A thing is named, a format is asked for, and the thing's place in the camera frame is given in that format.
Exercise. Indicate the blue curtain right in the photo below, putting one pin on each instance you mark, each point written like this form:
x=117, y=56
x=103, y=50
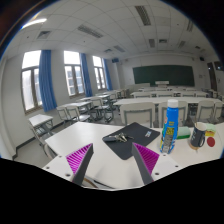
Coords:
x=107, y=76

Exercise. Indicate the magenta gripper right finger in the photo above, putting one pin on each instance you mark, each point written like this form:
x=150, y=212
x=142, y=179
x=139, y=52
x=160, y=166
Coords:
x=146, y=160

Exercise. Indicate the white chair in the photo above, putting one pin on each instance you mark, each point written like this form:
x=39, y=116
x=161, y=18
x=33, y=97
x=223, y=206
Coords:
x=204, y=110
x=141, y=113

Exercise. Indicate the small white desk left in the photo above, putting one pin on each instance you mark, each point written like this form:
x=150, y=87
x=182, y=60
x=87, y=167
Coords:
x=42, y=121

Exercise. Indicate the bunch of keys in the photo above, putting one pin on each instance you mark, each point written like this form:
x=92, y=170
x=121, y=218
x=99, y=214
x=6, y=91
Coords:
x=121, y=137

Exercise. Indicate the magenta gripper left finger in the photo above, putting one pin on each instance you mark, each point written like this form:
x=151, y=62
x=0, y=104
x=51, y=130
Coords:
x=78, y=162

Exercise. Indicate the green chalkboard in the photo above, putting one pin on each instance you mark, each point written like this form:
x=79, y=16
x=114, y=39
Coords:
x=176, y=75

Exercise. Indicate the blue curtain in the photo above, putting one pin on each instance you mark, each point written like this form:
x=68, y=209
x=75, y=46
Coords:
x=107, y=76
x=87, y=82
x=45, y=81

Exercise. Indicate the dark blue mug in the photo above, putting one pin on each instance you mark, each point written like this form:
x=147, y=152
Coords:
x=198, y=135

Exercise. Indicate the green sponge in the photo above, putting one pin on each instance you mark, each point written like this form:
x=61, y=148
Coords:
x=183, y=132

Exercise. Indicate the blue plastic bottle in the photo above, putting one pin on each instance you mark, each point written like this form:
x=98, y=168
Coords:
x=170, y=127

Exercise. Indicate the blue curtain left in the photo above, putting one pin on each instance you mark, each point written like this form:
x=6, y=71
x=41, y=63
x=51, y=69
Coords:
x=45, y=81

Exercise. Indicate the black mouse pad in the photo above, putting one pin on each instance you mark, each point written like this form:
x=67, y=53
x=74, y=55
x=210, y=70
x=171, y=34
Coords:
x=120, y=142

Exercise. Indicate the yellow green box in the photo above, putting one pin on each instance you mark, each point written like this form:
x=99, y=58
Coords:
x=210, y=129

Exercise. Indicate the white chair right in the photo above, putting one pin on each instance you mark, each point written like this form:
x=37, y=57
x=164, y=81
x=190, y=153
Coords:
x=204, y=110

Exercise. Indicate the red round coaster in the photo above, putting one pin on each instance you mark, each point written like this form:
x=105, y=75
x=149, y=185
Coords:
x=211, y=142

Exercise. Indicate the blue curtain middle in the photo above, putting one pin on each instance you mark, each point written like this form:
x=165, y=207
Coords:
x=87, y=82

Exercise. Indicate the white chair centre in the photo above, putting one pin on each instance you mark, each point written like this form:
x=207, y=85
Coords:
x=141, y=113

